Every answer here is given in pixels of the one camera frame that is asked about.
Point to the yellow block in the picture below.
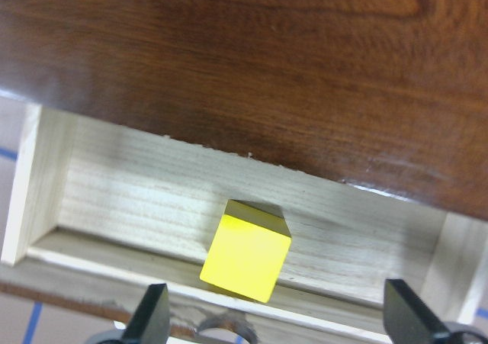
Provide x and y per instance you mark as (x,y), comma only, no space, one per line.
(248,250)

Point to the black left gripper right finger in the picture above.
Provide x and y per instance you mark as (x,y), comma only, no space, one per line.
(406,317)

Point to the dark wooden cabinet box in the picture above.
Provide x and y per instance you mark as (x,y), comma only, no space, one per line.
(388,95)

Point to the white drawer handle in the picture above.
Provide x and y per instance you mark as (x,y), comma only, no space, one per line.
(119,325)

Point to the dark wooden drawer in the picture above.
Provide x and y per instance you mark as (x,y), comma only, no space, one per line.
(98,212)

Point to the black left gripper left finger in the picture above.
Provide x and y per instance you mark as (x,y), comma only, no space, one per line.
(151,320)

